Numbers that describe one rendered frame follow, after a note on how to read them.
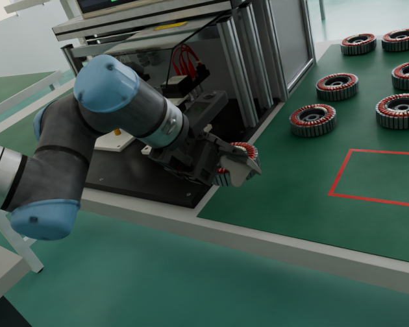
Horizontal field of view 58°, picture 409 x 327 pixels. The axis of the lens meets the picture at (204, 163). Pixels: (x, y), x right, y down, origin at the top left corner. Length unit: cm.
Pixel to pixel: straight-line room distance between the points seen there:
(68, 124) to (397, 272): 52
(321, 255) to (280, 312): 86
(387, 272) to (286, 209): 21
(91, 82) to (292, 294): 123
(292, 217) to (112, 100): 40
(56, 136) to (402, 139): 69
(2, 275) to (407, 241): 81
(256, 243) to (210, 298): 93
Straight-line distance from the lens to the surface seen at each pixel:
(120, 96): 49
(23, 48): 621
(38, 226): 50
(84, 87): 50
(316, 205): 74
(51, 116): 57
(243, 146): 75
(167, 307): 167
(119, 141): 117
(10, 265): 97
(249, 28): 100
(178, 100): 102
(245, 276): 164
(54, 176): 51
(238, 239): 73
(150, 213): 86
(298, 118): 96
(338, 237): 68
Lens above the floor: 124
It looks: 31 degrees down
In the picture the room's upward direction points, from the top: 20 degrees counter-clockwise
